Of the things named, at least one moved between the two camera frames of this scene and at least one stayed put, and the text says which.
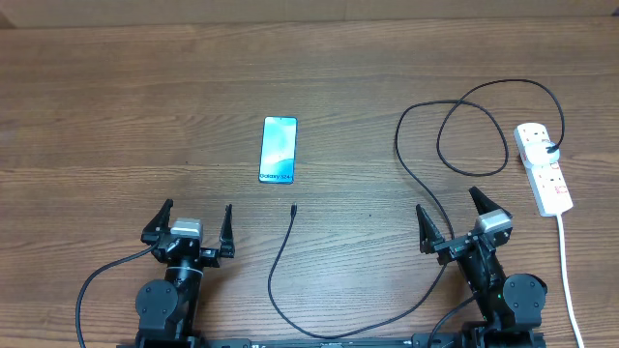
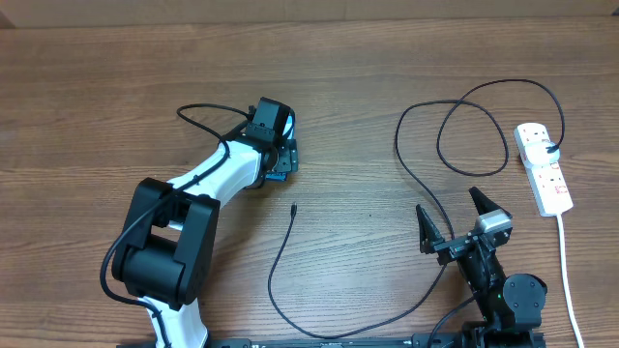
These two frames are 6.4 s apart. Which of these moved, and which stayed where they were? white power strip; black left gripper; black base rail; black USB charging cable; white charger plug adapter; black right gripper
Moved: black USB charging cable; black left gripper
Stayed: white charger plug adapter; black base rail; black right gripper; white power strip
